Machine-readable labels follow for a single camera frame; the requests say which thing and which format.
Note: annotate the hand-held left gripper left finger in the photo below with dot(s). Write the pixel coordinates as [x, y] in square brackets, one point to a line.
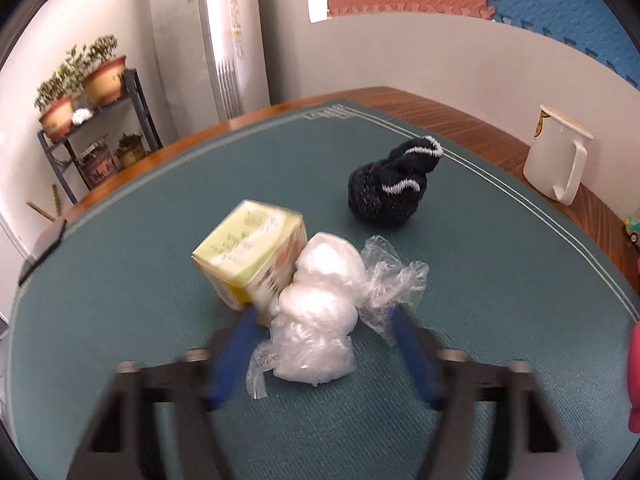
[230, 360]

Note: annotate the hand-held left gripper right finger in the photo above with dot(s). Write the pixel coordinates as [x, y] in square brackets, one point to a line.
[415, 355]

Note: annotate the clear bag of white balls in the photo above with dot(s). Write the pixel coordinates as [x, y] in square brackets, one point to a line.
[320, 310]

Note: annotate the yellow-green cardboard box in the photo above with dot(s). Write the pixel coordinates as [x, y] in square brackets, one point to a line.
[245, 245]

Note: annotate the wooden desktop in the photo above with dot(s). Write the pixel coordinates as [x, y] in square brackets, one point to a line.
[475, 125]

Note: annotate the green desk mat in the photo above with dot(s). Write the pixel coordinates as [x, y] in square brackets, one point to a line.
[475, 285]

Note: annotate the black sock ball white stripe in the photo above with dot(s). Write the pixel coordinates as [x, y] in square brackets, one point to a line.
[385, 190]

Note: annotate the black phone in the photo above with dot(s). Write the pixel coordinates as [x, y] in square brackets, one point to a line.
[47, 247]

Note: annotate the large pink knotted foam tube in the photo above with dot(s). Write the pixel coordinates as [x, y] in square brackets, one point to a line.
[635, 375]

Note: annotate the small low potted plant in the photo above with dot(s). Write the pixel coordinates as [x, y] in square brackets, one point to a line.
[129, 152]

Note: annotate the dark patterned pot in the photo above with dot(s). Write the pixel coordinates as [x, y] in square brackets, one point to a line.
[97, 167]

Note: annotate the white mug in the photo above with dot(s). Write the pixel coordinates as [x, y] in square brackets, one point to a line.
[552, 160]

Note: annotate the wooden stick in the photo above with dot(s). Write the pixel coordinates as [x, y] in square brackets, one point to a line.
[45, 207]

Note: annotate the black metal plant rack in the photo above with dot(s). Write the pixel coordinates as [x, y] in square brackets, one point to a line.
[137, 105]

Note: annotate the white ornament on rack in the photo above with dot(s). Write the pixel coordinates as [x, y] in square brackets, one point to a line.
[81, 116]

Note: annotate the potted plant brown-rim pot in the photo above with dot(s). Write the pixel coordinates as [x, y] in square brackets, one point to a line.
[56, 117]

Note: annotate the potted plant large tan pot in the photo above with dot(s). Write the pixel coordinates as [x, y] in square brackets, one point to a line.
[105, 82]

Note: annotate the white standing air conditioner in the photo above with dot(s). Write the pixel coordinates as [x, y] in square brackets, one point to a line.
[200, 45]

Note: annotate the potted plant small dark pot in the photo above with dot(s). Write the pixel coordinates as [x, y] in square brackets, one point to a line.
[76, 70]

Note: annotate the blue foam wall mat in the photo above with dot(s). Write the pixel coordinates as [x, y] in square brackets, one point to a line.
[565, 5]

